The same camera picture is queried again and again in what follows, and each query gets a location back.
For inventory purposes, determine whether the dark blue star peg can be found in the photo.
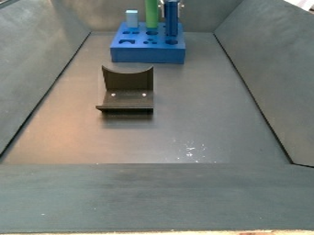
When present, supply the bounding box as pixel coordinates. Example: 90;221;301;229
164;0;178;37

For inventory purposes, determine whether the light blue square peg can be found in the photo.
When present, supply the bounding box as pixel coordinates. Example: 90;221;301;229
126;9;139;28

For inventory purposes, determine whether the blue shape sorter board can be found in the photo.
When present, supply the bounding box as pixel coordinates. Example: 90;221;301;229
111;22;187;64

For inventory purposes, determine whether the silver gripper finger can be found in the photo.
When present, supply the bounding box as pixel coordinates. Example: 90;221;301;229
178;0;185;9
158;0;164;14

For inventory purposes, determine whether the green cylinder peg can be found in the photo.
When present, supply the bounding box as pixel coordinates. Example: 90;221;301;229
144;0;158;28

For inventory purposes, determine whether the black curved holder bracket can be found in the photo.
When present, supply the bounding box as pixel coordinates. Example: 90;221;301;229
96;67;154;112

